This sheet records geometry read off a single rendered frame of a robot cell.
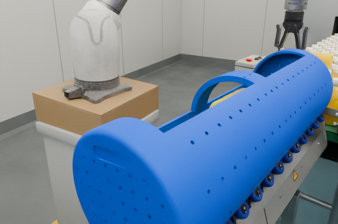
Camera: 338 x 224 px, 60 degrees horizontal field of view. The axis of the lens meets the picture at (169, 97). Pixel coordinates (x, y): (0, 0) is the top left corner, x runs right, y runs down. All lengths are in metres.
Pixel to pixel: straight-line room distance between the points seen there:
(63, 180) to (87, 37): 0.54
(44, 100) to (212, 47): 4.96
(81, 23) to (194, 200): 0.68
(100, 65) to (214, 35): 4.90
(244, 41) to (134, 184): 5.21
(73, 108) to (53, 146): 0.21
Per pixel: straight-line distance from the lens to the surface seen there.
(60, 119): 1.04
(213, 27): 5.77
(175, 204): 0.43
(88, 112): 0.92
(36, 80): 3.61
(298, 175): 1.08
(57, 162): 1.16
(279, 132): 0.72
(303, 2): 1.35
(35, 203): 2.42
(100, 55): 0.96
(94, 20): 0.97
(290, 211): 1.45
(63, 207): 1.28
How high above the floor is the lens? 1.45
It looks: 21 degrees down
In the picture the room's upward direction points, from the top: straight up
